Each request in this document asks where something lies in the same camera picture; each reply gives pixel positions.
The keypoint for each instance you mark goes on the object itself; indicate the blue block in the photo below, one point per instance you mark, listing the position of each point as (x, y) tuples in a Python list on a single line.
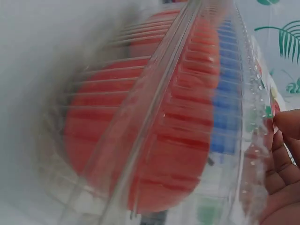
[(226, 117)]

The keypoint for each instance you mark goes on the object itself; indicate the person's right hand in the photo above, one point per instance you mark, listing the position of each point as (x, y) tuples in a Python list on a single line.
[(287, 178)]

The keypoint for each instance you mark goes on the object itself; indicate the clear plastic clamshell box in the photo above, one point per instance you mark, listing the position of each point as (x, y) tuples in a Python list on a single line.
[(154, 112)]

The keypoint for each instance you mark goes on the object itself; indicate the red tomato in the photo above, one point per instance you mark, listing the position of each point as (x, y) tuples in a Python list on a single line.
[(110, 131)]

